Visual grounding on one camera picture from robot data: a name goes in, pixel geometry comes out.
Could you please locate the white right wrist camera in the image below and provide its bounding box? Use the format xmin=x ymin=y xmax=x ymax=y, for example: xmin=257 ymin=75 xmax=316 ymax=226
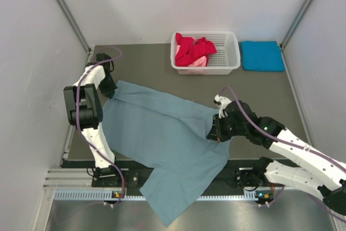
xmin=214 ymin=95 xmax=232 ymax=118

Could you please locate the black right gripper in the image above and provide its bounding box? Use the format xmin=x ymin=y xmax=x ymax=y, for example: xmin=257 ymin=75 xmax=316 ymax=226
xmin=207 ymin=111 xmax=248 ymax=142

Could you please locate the white plastic laundry basket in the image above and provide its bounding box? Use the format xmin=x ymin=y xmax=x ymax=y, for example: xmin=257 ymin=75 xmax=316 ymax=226
xmin=170 ymin=31 xmax=241 ymax=75

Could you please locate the aluminium corner post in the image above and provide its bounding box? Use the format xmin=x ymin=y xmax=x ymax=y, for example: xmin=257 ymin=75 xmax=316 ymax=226
xmin=55 ymin=0 xmax=91 ymax=52
xmin=280 ymin=0 xmax=314 ymax=50

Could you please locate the grey slotted cable duct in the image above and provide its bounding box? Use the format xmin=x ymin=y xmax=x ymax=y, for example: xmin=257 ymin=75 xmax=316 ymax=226
xmin=54 ymin=190 xmax=271 ymax=201

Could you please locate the pink t-shirt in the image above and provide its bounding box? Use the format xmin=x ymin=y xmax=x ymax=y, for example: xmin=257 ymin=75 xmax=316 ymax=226
xmin=175 ymin=45 xmax=208 ymax=67

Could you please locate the red t-shirt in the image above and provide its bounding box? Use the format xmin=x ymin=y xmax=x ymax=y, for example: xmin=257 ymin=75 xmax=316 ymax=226
xmin=175 ymin=32 xmax=217 ymax=67

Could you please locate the left aluminium corner post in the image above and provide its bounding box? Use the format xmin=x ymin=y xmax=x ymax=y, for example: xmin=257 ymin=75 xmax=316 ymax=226
xmin=55 ymin=0 xmax=91 ymax=52

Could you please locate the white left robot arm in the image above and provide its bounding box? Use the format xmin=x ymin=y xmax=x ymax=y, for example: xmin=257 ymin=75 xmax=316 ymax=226
xmin=63 ymin=53 xmax=123 ymax=186

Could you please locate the folded turquoise t-shirt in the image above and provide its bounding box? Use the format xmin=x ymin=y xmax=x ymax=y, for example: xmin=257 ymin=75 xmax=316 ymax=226
xmin=241 ymin=41 xmax=285 ymax=72

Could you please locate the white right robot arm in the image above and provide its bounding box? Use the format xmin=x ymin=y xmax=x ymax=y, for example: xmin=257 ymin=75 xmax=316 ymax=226
xmin=207 ymin=95 xmax=345 ymax=215

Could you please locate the grey-blue t-shirt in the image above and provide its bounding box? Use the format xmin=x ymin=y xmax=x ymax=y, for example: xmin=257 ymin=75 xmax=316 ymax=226
xmin=102 ymin=81 xmax=230 ymax=226

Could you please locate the aluminium front frame rail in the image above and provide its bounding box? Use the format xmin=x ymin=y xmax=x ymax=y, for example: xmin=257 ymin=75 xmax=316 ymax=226
xmin=43 ymin=168 xmax=92 ymax=189

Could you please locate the right aluminium corner post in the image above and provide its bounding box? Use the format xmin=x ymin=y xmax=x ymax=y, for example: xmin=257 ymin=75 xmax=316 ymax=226
xmin=280 ymin=0 xmax=314 ymax=50

